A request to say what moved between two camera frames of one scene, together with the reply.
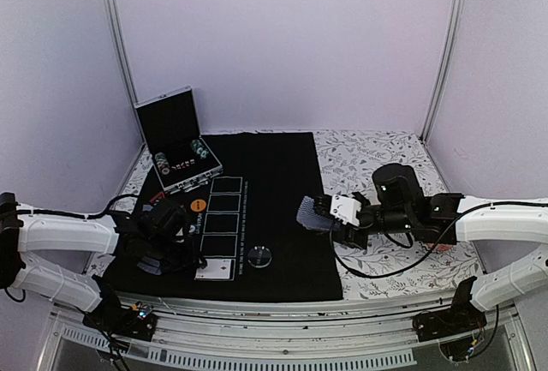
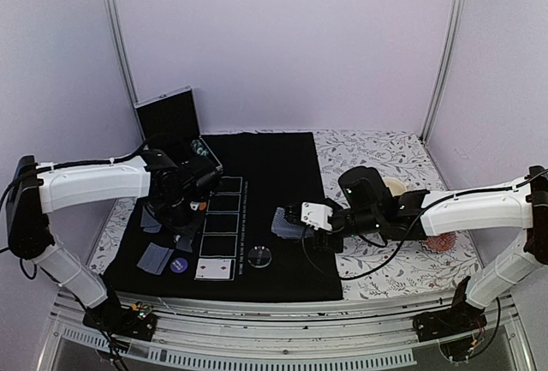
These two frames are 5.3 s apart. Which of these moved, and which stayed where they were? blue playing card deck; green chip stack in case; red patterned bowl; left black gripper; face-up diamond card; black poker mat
Moved: blue playing card deck; left black gripper
Stayed: face-up diamond card; green chip stack in case; red patterned bowl; black poker mat
